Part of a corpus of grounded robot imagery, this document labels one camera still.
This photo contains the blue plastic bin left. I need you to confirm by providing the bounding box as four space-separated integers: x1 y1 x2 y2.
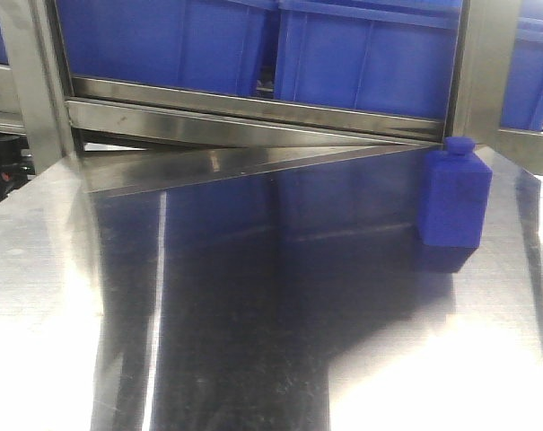
57 1 277 96

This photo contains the blue bottle-shaped part right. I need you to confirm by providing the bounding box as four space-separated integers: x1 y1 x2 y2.
417 136 493 249

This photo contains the blue plastic bin middle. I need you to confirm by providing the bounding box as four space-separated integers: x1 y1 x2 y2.
275 1 460 119

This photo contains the blue plastic bin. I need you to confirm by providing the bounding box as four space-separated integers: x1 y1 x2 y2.
275 1 460 119
501 18 543 132
57 1 277 96

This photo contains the stainless steel shelf frame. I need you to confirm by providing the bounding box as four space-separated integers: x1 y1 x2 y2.
0 1 543 180

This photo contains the blue plastic bin far right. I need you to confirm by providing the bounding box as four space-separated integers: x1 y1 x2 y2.
501 18 543 132

